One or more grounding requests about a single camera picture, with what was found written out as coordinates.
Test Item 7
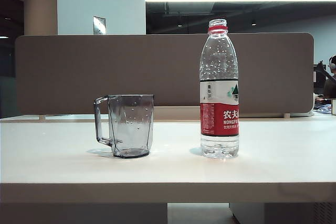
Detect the silver wall plaque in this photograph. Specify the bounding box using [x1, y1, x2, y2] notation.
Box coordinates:
[92, 16, 107, 36]

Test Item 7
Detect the grey transparent plastic mug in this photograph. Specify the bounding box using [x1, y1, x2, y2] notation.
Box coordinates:
[94, 93, 154, 159]

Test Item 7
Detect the clear red-label mineral water bottle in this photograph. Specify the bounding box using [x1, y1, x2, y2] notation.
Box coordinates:
[199, 18, 240, 159]

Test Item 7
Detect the brown fabric desk partition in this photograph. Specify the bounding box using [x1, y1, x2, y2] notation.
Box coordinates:
[15, 33, 315, 119]

